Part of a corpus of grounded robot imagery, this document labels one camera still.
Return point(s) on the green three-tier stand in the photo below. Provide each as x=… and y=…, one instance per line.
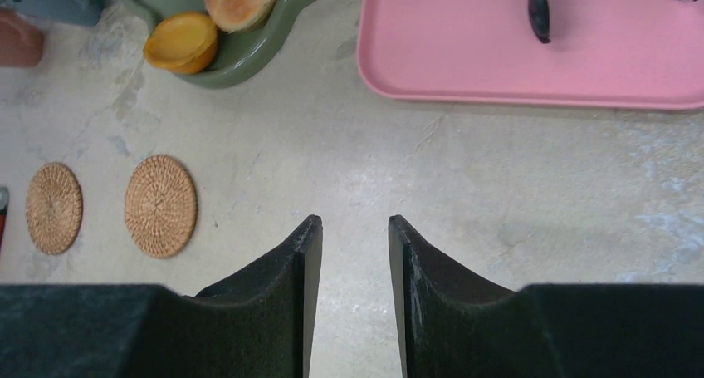
x=240, y=55

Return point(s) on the paw print bun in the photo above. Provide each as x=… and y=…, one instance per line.
x=238, y=15

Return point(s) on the orange mug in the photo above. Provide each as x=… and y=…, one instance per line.
x=21, y=42

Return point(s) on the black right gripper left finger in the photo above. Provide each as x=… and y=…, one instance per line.
x=257, y=322

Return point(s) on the red handled tool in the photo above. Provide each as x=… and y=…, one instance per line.
x=4, y=202

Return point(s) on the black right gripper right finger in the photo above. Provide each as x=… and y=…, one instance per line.
x=453, y=322

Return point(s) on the yellow egg tart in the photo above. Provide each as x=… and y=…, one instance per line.
x=185, y=43

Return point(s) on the pink serving tray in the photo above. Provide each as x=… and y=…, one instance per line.
x=632, y=54

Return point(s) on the grey mug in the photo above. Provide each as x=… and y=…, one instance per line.
x=85, y=13

